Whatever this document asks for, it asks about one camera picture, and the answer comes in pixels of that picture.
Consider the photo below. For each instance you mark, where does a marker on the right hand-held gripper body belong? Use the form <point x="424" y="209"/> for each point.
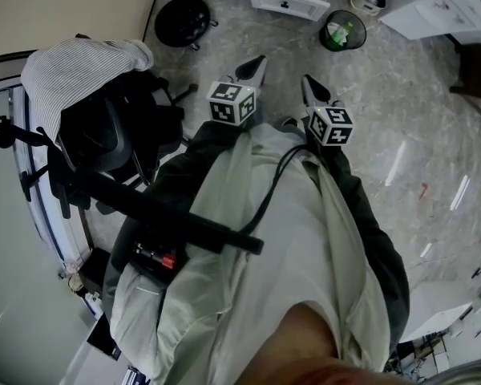
<point x="332" y="126"/>

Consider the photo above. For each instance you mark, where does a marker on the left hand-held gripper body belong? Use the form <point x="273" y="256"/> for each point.
<point x="230" y="100"/>

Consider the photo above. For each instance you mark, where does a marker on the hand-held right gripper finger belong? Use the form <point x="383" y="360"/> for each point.
<point x="324" y="96"/>
<point x="308" y="94"/>

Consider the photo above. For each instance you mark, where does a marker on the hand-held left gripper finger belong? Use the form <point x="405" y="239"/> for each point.
<point x="246" y="67"/>
<point x="261" y="76"/>

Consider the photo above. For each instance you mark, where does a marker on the person's left forearm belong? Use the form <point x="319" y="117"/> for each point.
<point x="180" y="163"/>

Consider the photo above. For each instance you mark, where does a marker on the person's right forearm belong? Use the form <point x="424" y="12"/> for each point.
<point x="350" y="183"/>

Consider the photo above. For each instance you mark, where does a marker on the person's right shoe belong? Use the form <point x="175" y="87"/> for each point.
<point x="289" y="122"/>

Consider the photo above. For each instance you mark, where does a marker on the green plastic bottle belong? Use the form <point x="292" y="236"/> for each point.
<point x="343" y="36"/>

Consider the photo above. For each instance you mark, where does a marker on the crumpled white paper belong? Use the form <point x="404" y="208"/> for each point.
<point x="332" y="30"/>

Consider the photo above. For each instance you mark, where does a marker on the black mesh wastebasket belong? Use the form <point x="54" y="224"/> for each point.
<point x="356" y="26"/>

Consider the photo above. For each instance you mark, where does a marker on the black round stool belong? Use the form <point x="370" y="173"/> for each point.
<point x="182" y="20"/>

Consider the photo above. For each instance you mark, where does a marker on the person's torso in pale vest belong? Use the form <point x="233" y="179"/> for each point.
<point x="288" y="235"/>

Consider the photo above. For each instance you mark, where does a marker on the black office chair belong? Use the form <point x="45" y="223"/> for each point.
<point x="112" y="130"/>

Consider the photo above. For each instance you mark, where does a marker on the dark wooden table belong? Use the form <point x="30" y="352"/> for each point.
<point x="477" y="74"/>

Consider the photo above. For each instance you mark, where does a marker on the striped white shirt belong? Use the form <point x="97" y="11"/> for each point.
<point x="76" y="66"/>

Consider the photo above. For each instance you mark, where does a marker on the black battery pack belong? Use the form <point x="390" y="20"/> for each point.
<point x="156" y="261"/>

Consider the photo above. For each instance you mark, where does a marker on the beige partition panel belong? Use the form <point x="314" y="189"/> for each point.
<point x="64" y="6"/>

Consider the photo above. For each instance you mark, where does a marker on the black box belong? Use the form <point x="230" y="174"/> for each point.
<point x="96" y="269"/>

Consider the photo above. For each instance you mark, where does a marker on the person's head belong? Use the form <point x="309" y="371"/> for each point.
<point x="304" y="343"/>

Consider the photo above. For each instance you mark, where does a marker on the white low table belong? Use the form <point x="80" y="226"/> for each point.
<point x="441" y="319"/>

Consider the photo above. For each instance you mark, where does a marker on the black flat panel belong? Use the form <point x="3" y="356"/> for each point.
<point x="104" y="337"/>

